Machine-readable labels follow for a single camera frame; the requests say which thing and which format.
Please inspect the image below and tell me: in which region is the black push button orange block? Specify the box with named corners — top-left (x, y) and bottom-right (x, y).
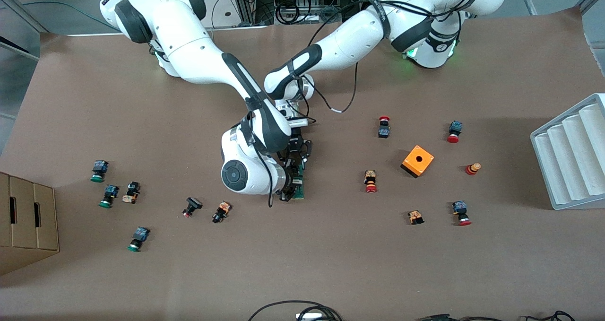
top-left (211, 200), bottom-right (233, 224)

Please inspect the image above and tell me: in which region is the green push button blue block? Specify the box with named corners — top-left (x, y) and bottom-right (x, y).
top-left (90, 160), bottom-right (110, 183)
top-left (98, 184), bottom-right (120, 209)
top-left (127, 226), bottom-right (151, 253)

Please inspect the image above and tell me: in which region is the brown cardboard box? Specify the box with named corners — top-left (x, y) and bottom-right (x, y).
top-left (0, 171), bottom-right (60, 277)

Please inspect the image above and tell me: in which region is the white grey slotted tray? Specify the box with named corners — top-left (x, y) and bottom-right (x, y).
top-left (530, 93), bottom-right (605, 211)

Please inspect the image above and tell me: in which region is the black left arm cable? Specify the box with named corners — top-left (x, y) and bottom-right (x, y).
top-left (295, 0), bottom-right (362, 116)

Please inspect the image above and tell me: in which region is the black looped cable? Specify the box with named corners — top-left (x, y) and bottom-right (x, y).
top-left (248, 300), bottom-right (343, 321)

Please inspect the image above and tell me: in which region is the orange button enclosure box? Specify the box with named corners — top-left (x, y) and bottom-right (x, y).
top-left (400, 145), bottom-right (435, 179)

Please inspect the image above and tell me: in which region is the black coiled cable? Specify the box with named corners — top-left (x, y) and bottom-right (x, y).
top-left (320, 5), bottom-right (341, 25)

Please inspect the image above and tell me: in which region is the aluminium profile post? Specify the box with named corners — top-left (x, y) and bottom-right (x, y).
top-left (238, 0), bottom-right (276, 26)

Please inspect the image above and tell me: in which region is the black cable bundle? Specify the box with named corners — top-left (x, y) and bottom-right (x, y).
top-left (524, 311), bottom-right (576, 321)
top-left (417, 314), bottom-right (504, 321)

